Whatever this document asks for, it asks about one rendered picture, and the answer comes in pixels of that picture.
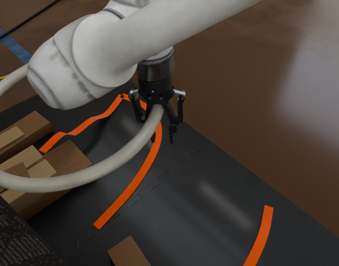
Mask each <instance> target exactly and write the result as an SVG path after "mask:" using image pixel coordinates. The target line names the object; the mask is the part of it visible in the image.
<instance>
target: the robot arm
mask: <svg viewBox="0 0 339 266"><path fill-rule="evenodd" d="M261 1H263V0H110V1H109V3H108V4H107V5H106V7H105V8H104V9H103V10H101V11H100V12H98V13H96V14H89V15H86V16H84V17H81V18H79V19H77V20H75V21H74V22H72V23H70V24H68V25H67V26H65V27H64V28H62V29H60V30H59V31H58V32H57V33H56V34H55V35H54V36H53V37H51V38H50V39H48V40H47V41H46V42H44V43H43V44H42V45H41V46H40V47H39V48H38V49H37V50H36V52H35V53H34V54H33V56H32V57H31V59H30V61H29V63H28V65H27V69H28V71H27V79H28V81H29V83H30V84H31V86H32V87H33V89H34V90H35V91H36V92H37V94H38V95H39V96H40V97H41V98H42V99H43V101H44V102H45V103H46V104H47V105H49V106H50V107H52V108H56V109H61V110H69V109H73V108H77V107H80V106H83V105H85V104H87V103H88V102H90V101H92V100H93V99H95V98H97V99H98V98H100V97H102V96H104V95H105V94H106V93H108V92H110V91H111V90H113V89H115V88H117V87H118V86H120V85H122V84H124V83H126V82H127V81H128V80H129V79H130V78H131V77H132V76H133V75H135V76H136V77H137V79H138V84H139V89H137V90H134V89H130V92H129V95H128V98H129V99H130V101H131V102H132V104H133V109H134V113H135V117H136V121H137V123H138V124H140V123H143V124H144V123H145V122H146V120H147V118H148V116H149V113H150V111H151V108H152V105H155V104H159V105H162V106H163V109H165V111H166V114H167V116H168V118H169V126H168V128H169V138H170V143H171V144H173V140H174V133H177V125H178V124H179V125H182V124H183V119H184V107H183V102H184V100H185V94H186V91H185V90H184V89H182V90H181V91H178V90H175V88H174V86H173V84H172V72H173V70H174V55H173V52H174V48H173V46H174V45H175V44H177V43H179V42H181V41H183V40H185V39H187V38H189V37H191V36H193V35H196V34H198V33H199V32H201V31H203V30H205V29H207V28H209V27H211V26H213V25H215V24H217V23H219V22H221V21H223V20H225V19H227V18H229V17H231V16H233V15H235V14H237V13H239V12H241V11H243V10H245V9H247V8H249V7H251V6H253V5H255V4H257V3H259V2H261ZM139 95H140V96H141V97H143V98H144V99H145V100H146V101H147V106H146V114H145V116H143V113H142V108H141V105H140V100H139ZM173 95H175V98H176V100H177V101H178V103H177V110H178V117H176V115H175V112H174V110H173V107H172V105H171V102H170V98H171V97H172V96H173Z"/></svg>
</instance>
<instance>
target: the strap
mask: <svg viewBox="0 0 339 266"><path fill-rule="evenodd" d="M122 99H126V100H128V101H130V99H129V98H128V95H127V94H124V93H123V94H122V95H120V94H119V95H118V97H117V98H116V99H115V100H114V102H113V103H112V105H111V106H110V107H109V108H108V109H107V110H106V111H105V112H104V113H103V114H101V115H98V116H95V117H91V118H89V119H87V120H86V121H85V122H83V123H82V124H81V125H80V126H78V127H77V128H76V129H74V130H73V131H71V132H69V133H67V134H66V133H63V132H58V133H57V134H55V135H54V136H53V137H52V138H50V139H49V140H48V141H47V142H46V143H45V144H44V145H43V146H42V147H41V148H40V149H39V151H41V152H43V153H46V152H47V151H48V150H49V149H50V148H51V147H52V146H53V145H54V144H55V143H56V142H57V141H58V140H60V139H61V138H62V137H63V136H65V135H73V136H76V135H77V134H79V133H81V132H82V131H83V130H84V129H86V128H87V127H88V126H89V125H90V124H92V123H93V122H95V121H96V120H98V119H102V118H105V117H107V116H109V115H110V114H112V113H113V111H114V110H115V109H116V108H117V106H118V105H119V104H120V102H121V101H122ZM130 102H131V101H130ZM140 105H141V107H142V108H143V109H145V110H146V106H147V104H146V103H145V102H143V101H141V100H140ZM155 132H156V137H155V142H154V143H153V145H152V148H151V150H150V152H149V154H148V156H147V158H146V160H145V162H144V164H143V165H142V167H141V169H140V170H139V172H138V173H137V175H136V176H135V178H134V179H133V181H132V182H131V183H130V184H129V186H128V187H127V188H126V189H125V191H124V192H123V193H122V194H121V195H120V196H119V197H118V198H117V200H116V201H115V202H114V203H113V204H112V205H111V206H110V207H109V208H108V209H107V210H106V211H105V212H104V213H103V215H102V216H101V217H99V218H98V219H97V220H96V222H95V223H94V224H93V225H94V226H95V227H96V228H98V229H101V228H102V227H103V226H104V225H105V223H106V222H107V221H108V220H109V219H110V218H111V217H112V216H113V215H114V214H115V213H116V212H117V211H118V210H119V208H120V207H121V206H122V205H123V204H124V203H125V201H127V200H128V198H129V197H130V196H131V194H132V193H133V192H134V191H135V189H136V188H137V187H138V185H139V184H140V183H141V181H142V180H143V178H144V177H145V175H146V173H147V172H148V170H149V168H150V167H151V165H152V163H153V161H154V159H155V157H156V155H157V152H158V150H159V147H160V144H161V140H162V125H161V122H160V123H159V125H158V127H157V129H156V131H155ZM273 210H274V208H273V207H270V206H267V205H265V207H264V211H263V216H262V222H261V227H260V230H259V233H258V236H257V238H256V241H255V243H254V245H253V247H252V249H251V252H250V254H249V256H248V257H247V259H246V261H245V263H244V265H243V266H256V264H257V262H258V260H259V258H260V255H261V253H262V251H263V248H264V246H265V244H266V240H267V238H268V235H269V231H270V227H271V220H272V214H273Z"/></svg>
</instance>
